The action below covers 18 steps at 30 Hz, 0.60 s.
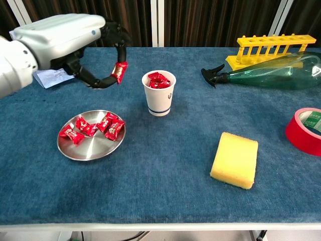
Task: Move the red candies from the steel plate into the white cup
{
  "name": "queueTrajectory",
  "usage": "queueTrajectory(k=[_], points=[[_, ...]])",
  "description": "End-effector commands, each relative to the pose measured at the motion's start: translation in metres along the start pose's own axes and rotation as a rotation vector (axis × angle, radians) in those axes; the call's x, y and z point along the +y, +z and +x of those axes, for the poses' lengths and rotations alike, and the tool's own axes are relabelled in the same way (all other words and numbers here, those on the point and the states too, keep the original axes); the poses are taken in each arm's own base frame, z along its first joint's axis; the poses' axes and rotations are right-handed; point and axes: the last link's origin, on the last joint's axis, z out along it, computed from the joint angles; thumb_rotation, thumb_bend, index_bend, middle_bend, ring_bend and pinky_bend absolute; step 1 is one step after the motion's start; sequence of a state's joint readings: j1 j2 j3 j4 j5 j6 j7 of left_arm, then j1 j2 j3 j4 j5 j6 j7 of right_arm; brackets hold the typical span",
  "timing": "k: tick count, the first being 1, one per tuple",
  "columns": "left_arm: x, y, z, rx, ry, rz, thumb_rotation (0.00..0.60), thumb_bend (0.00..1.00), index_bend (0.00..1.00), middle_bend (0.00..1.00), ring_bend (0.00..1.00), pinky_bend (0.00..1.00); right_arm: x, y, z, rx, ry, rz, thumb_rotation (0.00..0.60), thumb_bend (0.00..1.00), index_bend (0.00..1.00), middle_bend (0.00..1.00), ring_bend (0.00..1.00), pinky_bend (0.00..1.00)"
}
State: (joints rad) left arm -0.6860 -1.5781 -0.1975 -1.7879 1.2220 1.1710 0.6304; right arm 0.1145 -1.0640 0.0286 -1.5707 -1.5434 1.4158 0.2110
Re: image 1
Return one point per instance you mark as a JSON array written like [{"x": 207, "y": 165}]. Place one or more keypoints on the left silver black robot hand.
[{"x": 62, "y": 37}]

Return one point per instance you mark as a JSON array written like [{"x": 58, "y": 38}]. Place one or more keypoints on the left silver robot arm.
[{"x": 12, "y": 70}]

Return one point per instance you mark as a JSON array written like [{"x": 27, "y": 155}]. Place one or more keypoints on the round stainless steel plate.
[{"x": 92, "y": 148}]

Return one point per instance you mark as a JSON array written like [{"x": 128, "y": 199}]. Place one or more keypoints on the white paper cup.
[{"x": 159, "y": 100}]

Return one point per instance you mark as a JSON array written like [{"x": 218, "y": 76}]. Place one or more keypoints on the white blue snack bag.
[{"x": 50, "y": 77}]

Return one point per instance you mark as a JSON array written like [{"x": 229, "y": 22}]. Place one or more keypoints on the dark brown curtain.
[{"x": 188, "y": 20}]

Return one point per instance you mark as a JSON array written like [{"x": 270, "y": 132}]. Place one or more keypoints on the blue table cloth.
[{"x": 160, "y": 175}]

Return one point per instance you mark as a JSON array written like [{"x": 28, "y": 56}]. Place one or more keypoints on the yellow test tube rack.
[{"x": 250, "y": 59}]

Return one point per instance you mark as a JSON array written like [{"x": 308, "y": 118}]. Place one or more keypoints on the white table leg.
[{"x": 65, "y": 236}]

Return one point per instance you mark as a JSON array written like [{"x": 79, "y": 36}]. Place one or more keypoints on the green spray bottle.
[{"x": 270, "y": 77}]

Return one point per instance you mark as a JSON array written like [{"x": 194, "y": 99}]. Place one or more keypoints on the yellow sponge block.
[{"x": 235, "y": 160}]

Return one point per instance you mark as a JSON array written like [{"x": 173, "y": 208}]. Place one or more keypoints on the red tape roll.
[{"x": 301, "y": 138}]

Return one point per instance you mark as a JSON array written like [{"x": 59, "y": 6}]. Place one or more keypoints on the white slanted frame post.
[
  {"x": 17, "y": 11},
  {"x": 283, "y": 17}
]

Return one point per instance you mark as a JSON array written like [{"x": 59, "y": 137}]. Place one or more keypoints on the white upright frame post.
[{"x": 157, "y": 22}]

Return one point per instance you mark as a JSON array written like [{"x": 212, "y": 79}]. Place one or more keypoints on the white table frame edge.
[{"x": 160, "y": 227}]

